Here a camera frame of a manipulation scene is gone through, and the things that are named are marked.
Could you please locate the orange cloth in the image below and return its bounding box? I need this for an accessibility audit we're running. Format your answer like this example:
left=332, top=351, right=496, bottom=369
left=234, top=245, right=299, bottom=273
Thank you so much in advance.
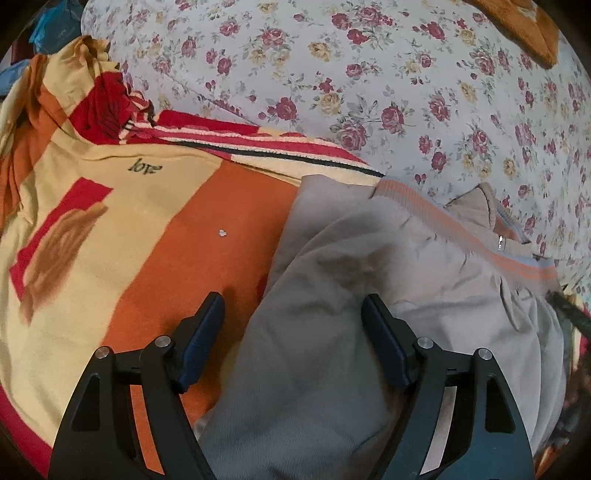
left=464, top=0, right=565, bottom=70

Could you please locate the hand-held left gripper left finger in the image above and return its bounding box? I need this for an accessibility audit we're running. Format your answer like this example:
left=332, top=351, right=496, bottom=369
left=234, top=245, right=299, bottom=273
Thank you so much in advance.
left=48, top=292, right=227, bottom=480

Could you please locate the teal cloth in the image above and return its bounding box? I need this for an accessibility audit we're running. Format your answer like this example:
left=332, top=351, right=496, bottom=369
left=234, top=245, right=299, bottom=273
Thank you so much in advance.
left=28, top=0, right=88, bottom=43

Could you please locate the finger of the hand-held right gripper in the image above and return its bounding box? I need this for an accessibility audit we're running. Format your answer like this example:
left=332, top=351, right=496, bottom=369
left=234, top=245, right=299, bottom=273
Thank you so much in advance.
left=550, top=288, right=591, bottom=339

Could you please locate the floral bed sheet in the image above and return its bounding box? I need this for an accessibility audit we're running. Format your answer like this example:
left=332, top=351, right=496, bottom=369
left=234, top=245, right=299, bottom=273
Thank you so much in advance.
left=83, top=0, right=591, bottom=298

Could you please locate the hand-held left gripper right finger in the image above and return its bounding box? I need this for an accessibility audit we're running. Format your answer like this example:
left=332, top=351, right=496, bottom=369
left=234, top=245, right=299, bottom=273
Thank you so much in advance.
left=361, top=293, right=536, bottom=480

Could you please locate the rose printed blanket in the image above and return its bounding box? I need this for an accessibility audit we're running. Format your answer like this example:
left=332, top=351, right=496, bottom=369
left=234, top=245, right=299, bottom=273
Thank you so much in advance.
left=0, top=37, right=389, bottom=480

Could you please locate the grey jacket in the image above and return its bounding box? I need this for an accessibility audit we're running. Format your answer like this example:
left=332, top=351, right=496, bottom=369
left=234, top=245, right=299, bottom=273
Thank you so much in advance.
left=198, top=175, right=572, bottom=480

